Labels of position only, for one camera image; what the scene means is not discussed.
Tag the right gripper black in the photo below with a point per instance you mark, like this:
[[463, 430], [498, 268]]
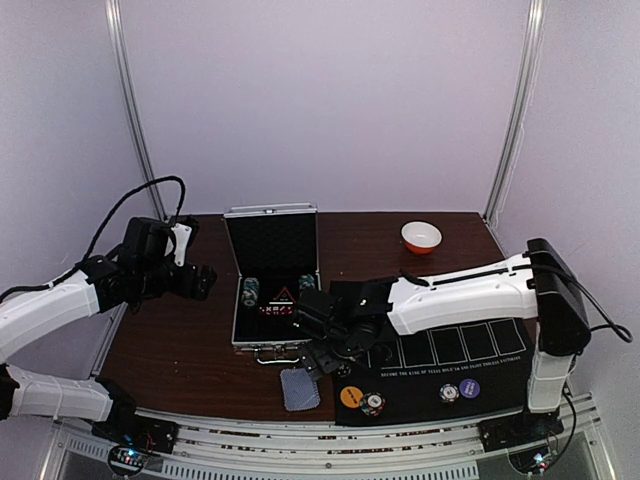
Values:
[[307, 314]]

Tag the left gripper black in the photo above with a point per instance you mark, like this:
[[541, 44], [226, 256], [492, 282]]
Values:
[[185, 287]]

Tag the blue playing card deck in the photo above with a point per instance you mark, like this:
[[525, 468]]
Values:
[[300, 391]]

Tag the orange big blind button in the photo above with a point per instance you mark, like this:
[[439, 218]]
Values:
[[351, 397]]

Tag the purple small blind button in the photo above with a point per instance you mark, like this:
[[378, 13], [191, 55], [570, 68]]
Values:
[[469, 388]]

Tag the black 100 poker chip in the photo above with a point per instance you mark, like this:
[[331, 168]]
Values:
[[343, 371]]

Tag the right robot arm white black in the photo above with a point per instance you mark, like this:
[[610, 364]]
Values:
[[536, 284]]

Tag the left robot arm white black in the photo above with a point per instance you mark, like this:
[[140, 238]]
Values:
[[150, 262]]

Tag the right chip stack in case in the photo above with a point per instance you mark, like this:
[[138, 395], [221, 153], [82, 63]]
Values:
[[307, 281]]

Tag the chip stack in case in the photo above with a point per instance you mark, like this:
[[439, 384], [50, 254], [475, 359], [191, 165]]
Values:
[[307, 281], [250, 292]]

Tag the black triangular all-in button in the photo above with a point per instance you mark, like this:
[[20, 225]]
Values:
[[283, 298]]

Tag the red dice row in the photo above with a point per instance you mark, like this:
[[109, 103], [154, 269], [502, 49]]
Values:
[[276, 310]]

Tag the left chip stack in case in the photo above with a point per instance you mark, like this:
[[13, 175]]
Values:
[[250, 292]]

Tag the aluminium poker case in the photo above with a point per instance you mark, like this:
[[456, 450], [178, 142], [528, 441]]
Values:
[[276, 243]]

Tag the orange white bowl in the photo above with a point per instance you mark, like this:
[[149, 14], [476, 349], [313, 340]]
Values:
[[421, 238]]

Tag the black poker mat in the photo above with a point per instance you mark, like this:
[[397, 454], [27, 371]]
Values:
[[409, 371]]

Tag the left round circuit board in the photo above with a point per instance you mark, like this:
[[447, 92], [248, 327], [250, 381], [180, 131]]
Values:
[[126, 461]]

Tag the round circuit board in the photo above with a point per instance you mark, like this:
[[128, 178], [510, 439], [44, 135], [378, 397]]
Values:
[[534, 461], [126, 461]]

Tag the right round circuit board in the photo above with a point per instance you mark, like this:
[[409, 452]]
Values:
[[534, 461]]

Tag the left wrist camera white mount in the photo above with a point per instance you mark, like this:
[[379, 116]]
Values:
[[178, 242]]

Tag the right aluminium frame post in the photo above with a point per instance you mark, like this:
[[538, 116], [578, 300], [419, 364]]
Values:
[[515, 126]]

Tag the aluminium frame post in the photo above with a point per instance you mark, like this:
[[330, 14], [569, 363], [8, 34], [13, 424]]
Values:
[[515, 126], [118, 41]]

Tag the front aluminium rail base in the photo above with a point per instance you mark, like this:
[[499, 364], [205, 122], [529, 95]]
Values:
[[217, 448]]

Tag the left aluminium frame post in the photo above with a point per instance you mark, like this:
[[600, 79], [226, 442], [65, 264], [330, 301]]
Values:
[[118, 41]]

